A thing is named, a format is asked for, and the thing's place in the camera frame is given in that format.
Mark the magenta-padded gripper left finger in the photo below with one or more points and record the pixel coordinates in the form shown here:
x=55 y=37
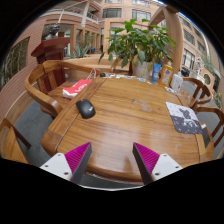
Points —
x=63 y=165

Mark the dark bust statue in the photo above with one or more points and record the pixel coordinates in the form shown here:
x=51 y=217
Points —
x=53 y=31

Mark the black computer mouse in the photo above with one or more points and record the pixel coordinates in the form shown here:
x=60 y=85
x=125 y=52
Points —
x=86 y=108

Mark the white statue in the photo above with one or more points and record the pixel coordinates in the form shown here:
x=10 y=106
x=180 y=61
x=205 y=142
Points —
x=199 y=66

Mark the spiky green agave plant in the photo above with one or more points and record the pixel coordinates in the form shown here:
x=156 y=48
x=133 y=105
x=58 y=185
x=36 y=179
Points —
x=80 y=52

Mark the yellow orange bottle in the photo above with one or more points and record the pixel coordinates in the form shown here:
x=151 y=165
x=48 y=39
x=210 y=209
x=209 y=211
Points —
x=167 y=75

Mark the red and white bag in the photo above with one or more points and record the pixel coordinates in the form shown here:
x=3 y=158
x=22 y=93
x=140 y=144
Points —
x=75 y=89

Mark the grey white printed mouse pad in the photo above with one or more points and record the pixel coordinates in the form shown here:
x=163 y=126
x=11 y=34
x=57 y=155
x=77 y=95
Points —
x=183 y=118

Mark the green potted plant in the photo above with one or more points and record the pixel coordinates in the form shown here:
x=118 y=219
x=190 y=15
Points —
x=140 y=43

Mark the wooden armchair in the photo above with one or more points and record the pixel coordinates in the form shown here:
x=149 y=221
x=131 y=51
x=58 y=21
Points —
x=38 y=93
x=218 y=115
x=200 y=90
x=115 y=65
x=10 y=143

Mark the dark red wooden lectern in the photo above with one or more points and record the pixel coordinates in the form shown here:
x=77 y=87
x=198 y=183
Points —
x=51 y=50

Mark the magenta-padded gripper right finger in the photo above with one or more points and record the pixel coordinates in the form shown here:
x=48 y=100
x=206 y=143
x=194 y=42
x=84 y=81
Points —
x=158 y=165

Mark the small white packet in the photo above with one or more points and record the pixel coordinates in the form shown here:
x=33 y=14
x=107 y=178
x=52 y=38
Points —
x=169 y=90

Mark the white pump bottle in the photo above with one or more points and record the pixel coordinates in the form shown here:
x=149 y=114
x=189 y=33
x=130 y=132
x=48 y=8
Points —
x=176 y=82

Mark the small black object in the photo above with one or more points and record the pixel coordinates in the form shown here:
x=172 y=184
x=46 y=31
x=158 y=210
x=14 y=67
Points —
x=102 y=75

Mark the black notebook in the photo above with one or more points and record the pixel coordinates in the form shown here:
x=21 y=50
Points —
x=205 y=136

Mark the blue tube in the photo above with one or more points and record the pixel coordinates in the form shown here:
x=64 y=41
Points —
x=156 y=73

